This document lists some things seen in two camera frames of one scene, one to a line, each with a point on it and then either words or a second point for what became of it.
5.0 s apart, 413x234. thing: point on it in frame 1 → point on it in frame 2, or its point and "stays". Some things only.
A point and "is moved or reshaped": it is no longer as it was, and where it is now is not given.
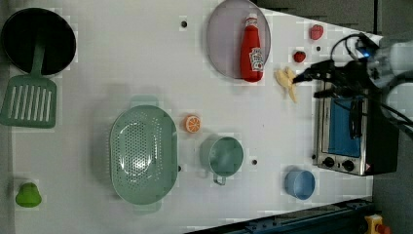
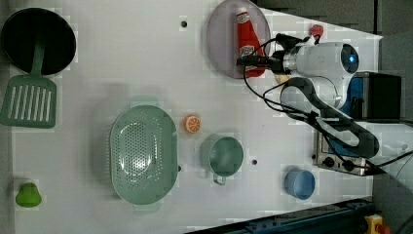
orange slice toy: x=193 y=123 stays
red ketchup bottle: x=251 y=54 is moved or reshaped
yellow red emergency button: x=373 y=224 stays
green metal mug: x=222 y=157 stays
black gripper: x=352 y=80 → x=275 y=61
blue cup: x=299 y=183 stays
